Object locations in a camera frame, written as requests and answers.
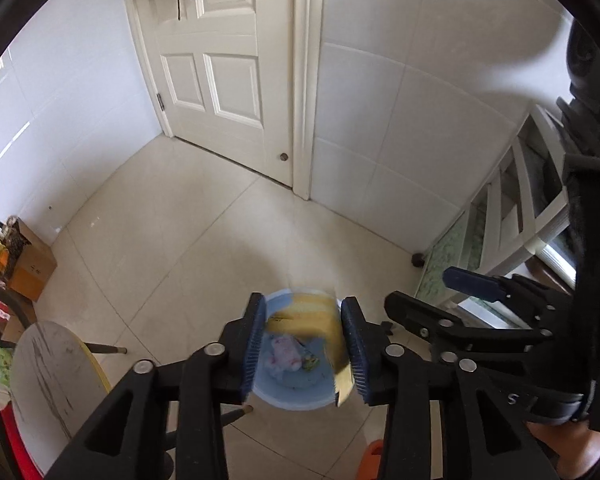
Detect crumpled white paper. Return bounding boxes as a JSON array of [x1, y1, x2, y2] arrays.
[[265, 336, 305, 376]]

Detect white wooden rack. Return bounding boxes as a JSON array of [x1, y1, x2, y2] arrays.
[[450, 102, 581, 311]]

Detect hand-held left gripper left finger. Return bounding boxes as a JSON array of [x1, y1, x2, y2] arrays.
[[45, 291, 267, 480]]

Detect person's right forearm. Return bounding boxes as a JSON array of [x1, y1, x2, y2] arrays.
[[527, 420, 600, 480]]

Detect light blue plastic bin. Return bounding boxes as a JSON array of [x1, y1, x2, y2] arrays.
[[250, 287, 342, 412]]

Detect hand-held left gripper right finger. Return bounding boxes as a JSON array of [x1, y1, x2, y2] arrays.
[[339, 296, 563, 480]]

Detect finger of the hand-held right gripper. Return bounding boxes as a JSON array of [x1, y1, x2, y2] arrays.
[[383, 290, 556, 362], [442, 266, 576, 331]]

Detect round marble table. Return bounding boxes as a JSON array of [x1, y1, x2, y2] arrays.
[[11, 321, 254, 466]]

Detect orange plastic stool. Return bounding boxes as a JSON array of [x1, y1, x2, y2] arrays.
[[355, 439, 386, 480]]

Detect red plastic stool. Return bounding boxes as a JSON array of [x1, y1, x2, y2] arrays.
[[0, 390, 46, 478]]

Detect cardboard box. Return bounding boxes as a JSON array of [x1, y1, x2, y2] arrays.
[[5, 220, 58, 303]]

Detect gold patterned bag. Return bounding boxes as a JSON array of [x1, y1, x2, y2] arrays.
[[0, 215, 32, 277]]

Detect white panel door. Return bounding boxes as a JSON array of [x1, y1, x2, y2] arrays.
[[121, 0, 327, 201]]

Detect green patterned mat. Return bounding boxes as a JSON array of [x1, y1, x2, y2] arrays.
[[412, 209, 487, 312]]

